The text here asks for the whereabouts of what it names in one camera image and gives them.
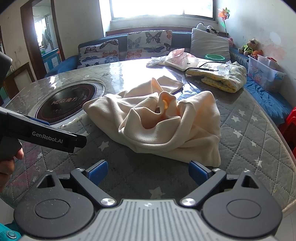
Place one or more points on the grey plain cushion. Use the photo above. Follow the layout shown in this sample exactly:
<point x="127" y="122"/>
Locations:
<point x="203" y="43"/>

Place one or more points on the cream long-sleeve shirt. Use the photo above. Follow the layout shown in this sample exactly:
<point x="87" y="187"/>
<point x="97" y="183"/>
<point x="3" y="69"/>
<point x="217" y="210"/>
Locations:
<point x="149" y="119"/>

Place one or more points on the black pen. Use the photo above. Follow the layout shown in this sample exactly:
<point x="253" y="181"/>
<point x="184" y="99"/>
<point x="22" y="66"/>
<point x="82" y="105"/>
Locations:
<point x="208" y="69"/>

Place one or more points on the pink white garment bag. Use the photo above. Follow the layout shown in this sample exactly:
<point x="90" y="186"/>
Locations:
<point x="181" y="60"/>

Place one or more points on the round black induction cooktop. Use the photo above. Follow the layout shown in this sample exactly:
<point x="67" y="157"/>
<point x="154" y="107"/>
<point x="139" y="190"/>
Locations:
<point x="65" y="103"/>

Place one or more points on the right butterfly print cushion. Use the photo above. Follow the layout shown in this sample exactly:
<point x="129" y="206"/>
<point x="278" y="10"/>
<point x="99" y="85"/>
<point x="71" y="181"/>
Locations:
<point x="147" y="44"/>

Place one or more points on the left butterfly print cushion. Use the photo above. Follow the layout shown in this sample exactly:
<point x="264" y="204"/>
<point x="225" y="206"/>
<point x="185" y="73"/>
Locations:
<point x="103" y="53"/>

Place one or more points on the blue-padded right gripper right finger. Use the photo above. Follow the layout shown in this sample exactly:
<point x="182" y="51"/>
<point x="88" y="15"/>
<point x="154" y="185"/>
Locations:
<point x="209" y="182"/>

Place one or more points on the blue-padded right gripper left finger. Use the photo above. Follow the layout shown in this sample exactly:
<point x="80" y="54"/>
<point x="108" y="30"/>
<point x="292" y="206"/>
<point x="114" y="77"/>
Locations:
<point x="86" y="182"/>

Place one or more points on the grey star quilted table cover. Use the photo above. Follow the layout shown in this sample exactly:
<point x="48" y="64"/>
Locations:
<point x="249" y="141"/>

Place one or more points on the yellow floral folded garment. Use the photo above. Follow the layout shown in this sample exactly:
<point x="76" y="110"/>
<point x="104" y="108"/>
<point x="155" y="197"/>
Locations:
<point x="230" y="77"/>

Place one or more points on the green round lid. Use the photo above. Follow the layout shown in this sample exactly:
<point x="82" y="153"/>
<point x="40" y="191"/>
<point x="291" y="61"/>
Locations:
<point x="215" y="57"/>

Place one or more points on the panda plush toy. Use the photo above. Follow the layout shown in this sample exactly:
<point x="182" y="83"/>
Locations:
<point x="207" y="28"/>

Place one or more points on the butterfly print cushion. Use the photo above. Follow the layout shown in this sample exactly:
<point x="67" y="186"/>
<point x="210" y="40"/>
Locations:
<point x="147" y="44"/>
<point x="103" y="53"/>

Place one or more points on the colourful pinwheel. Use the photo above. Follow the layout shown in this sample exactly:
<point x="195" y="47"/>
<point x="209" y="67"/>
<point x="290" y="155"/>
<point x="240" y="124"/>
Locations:
<point x="224" y="14"/>

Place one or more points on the clear plastic storage box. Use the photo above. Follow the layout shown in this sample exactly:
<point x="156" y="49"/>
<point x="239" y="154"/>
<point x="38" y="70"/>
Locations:
<point x="268" y="78"/>

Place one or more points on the person's left hand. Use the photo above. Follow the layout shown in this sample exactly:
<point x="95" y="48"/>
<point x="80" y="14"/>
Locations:
<point x="7" y="167"/>

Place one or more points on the blue cloth on sofa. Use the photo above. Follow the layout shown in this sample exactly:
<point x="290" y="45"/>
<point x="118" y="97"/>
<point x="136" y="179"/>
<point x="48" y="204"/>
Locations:
<point x="274" y="104"/>

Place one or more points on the teddy bear plush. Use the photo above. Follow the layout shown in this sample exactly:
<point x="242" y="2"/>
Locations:
<point x="248" y="48"/>

